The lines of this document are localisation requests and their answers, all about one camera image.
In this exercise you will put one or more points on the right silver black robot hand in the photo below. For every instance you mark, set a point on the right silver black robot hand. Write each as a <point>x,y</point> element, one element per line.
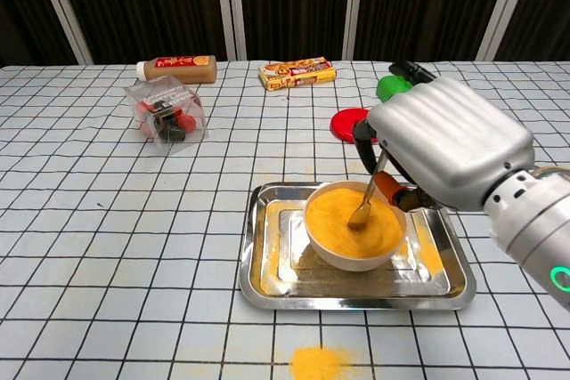
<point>445,139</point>

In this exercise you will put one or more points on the metal spoon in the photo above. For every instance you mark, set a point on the metal spoon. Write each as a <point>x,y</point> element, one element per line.
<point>358,219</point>

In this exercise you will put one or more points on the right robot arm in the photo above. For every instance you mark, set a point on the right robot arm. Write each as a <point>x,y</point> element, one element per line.
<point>534,228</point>

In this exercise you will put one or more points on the white bowl of yellow powder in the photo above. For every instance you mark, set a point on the white bowl of yellow powder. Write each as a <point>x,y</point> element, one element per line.
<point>356,246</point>

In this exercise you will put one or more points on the rectangular steel tray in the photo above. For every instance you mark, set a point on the rectangular steel tray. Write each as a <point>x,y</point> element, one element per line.
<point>347,291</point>

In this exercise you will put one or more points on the white grid-patterned tablecloth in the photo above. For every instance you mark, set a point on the white grid-patterned tablecloth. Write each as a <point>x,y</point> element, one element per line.
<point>89,220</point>

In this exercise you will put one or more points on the green toy building block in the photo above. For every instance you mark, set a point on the green toy building block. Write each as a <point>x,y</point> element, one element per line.
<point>392,86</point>

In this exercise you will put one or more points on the red plastic disc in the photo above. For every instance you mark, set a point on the red plastic disc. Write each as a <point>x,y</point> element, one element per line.
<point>345,124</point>

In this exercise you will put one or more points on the yellow curry box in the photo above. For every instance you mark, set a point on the yellow curry box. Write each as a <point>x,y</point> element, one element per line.
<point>296,74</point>

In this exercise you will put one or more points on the spilled yellow powder heap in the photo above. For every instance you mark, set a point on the spilled yellow powder heap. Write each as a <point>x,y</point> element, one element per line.
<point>316,364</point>

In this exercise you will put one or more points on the brown drink bottle red label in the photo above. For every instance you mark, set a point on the brown drink bottle red label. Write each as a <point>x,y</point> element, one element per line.
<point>178,69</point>

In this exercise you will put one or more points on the clear box of coffee capsules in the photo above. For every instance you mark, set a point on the clear box of coffee capsules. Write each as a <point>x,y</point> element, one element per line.
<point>165,117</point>

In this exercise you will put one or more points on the dark folding screen white frame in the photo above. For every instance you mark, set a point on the dark folding screen white frame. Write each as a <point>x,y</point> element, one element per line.
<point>147,6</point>

